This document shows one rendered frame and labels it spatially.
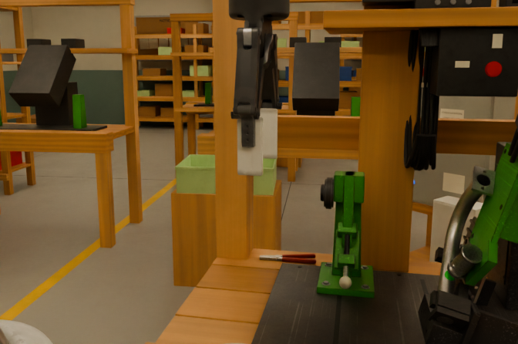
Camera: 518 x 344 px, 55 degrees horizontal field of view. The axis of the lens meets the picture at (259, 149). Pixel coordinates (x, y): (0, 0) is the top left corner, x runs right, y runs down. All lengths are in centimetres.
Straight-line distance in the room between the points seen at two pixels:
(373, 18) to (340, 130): 36
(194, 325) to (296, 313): 22
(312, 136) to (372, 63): 27
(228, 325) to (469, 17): 83
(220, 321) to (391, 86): 69
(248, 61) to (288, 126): 84
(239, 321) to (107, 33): 1106
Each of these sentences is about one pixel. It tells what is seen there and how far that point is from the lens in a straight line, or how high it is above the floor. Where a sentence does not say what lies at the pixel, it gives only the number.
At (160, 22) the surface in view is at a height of 229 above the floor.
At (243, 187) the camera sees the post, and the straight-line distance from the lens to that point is 135.
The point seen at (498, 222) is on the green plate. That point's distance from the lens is 97.
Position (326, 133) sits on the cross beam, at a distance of 138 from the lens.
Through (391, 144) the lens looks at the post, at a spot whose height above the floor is 122.
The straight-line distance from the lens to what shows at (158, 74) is 1085.
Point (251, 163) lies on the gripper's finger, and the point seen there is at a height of 131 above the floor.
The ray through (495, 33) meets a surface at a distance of 120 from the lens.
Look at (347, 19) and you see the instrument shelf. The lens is 116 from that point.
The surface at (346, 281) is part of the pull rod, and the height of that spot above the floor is 95.
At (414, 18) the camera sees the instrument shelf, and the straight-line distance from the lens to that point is 116.
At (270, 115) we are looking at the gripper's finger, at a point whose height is 135.
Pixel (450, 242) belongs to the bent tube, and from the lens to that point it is 110.
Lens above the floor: 142
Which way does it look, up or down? 10 degrees down
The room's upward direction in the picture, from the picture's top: straight up
